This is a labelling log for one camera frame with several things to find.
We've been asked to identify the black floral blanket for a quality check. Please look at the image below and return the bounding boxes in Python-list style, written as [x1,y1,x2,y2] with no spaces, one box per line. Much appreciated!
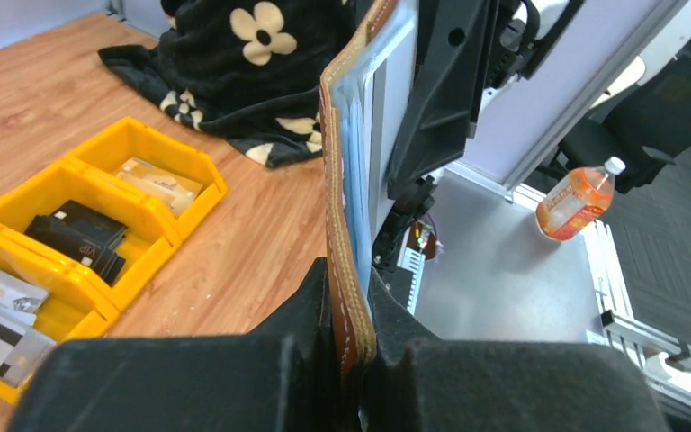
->
[98,0,368,168]

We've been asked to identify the brown leather card holder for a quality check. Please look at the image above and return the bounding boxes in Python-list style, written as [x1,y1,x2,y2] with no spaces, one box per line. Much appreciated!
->
[319,0,403,432]

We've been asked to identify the right yellow bin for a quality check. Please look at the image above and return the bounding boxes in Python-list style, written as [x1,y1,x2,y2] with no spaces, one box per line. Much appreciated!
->
[62,117,229,242]

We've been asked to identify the middle yellow bin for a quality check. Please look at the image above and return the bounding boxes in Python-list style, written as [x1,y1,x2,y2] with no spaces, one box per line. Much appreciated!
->
[0,161,183,311]

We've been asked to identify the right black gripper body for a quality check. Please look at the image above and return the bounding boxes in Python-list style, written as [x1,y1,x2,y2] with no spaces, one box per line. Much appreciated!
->
[387,0,499,200]

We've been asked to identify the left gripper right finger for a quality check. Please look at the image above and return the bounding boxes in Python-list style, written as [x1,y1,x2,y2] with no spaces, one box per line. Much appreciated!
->
[362,273,668,431]

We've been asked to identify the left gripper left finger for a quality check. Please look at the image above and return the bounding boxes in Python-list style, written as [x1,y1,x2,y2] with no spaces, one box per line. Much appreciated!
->
[7,257,337,431]

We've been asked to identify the black office chair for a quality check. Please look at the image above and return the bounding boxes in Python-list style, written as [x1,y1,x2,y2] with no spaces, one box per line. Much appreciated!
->
[536,57,691,194]

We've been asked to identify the black cards in middle bin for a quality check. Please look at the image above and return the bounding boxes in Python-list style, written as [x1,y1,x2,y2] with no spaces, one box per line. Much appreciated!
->
[24,200,128,285]

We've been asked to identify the yellow bin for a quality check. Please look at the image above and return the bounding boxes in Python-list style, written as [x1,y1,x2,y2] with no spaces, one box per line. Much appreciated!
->
[0,233,120,403]
[62,117,229,242]
[0,161,183,311]

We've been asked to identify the silver cards in left bin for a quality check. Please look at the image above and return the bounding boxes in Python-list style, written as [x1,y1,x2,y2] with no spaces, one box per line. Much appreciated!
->
[0,269,56,387]

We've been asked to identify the beige cards in right bin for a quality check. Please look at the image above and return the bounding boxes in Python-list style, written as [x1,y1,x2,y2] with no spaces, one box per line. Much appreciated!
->
[114,157,203,217]

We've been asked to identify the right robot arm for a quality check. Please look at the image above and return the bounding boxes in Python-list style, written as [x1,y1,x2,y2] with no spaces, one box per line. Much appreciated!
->
[387,0,583,200]

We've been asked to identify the left yellow bin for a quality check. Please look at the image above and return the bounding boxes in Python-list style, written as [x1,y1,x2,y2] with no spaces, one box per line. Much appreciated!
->
[0,233,120,403]

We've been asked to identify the orange drink bottle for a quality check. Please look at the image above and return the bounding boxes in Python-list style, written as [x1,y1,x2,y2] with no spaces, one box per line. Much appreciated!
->
[535,157,625,241]

